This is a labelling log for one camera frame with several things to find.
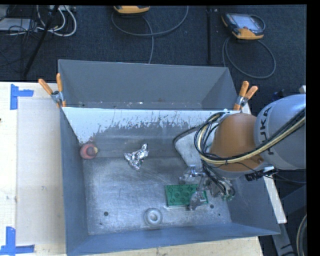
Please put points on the pale wood flat board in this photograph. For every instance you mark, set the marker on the pale wood flat board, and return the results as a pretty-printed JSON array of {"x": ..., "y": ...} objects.
[{"x": 37, "y": 162}]

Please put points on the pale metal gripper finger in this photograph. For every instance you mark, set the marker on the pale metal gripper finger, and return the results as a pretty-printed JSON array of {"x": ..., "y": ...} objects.
[
  {"x": 191, "y": 173},
  {"x": 196, "y": 200}
]

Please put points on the red and yellow toy fruit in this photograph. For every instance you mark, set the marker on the red and yellow toy fruit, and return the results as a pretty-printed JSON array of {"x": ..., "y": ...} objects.
[{"x": 88, "y": 151}]

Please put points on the black cylinder on white bracket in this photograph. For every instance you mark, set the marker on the black cylinder on white bracket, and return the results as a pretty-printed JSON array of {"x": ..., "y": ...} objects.
[{"x": 260, "y": 173}]

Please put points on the grey metal bin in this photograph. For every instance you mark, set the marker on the grey metal bin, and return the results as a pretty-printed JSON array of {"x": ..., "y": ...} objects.
[{"x": 140, "y": 197}]

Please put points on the crumpled silver foil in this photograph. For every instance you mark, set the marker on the crumpled silver foil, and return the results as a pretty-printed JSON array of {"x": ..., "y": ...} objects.
[{"x": 137, "y": 156}]

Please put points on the dark green flat block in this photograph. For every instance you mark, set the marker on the dark green flat block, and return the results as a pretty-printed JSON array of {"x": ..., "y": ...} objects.
[{"x": 178, "y": 195}]

